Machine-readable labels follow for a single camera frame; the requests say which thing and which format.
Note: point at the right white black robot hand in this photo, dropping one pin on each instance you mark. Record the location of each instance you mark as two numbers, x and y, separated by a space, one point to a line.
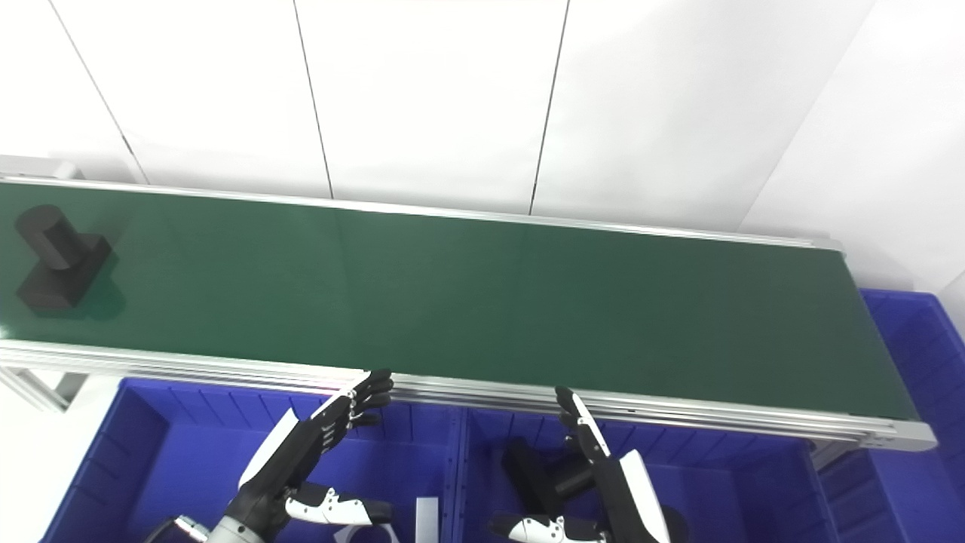
629 505

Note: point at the aluminium conveyor leg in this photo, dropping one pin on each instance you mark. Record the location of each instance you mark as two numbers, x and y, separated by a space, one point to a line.
45 388

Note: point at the green conveyor belt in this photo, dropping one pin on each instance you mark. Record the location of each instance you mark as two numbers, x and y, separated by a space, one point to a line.
482 302
678 411

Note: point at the blue plastic bin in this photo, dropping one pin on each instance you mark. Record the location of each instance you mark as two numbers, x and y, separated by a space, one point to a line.
912 452
739 490
173 467

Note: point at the white block part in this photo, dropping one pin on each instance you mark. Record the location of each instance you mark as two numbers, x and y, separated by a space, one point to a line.
427 520

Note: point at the black cylinder-on-block part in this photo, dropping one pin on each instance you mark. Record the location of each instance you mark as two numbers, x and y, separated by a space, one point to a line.
56 264
535 475

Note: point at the grey conveyor end housing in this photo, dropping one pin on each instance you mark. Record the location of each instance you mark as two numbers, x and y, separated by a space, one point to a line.
38 167

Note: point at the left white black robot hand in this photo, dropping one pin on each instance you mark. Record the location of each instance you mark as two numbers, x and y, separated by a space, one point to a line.
290 460

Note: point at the white square part with hole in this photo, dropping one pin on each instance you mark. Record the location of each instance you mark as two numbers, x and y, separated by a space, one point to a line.
369 534

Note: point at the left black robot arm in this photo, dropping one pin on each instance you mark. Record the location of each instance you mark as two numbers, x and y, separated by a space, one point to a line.
226 534

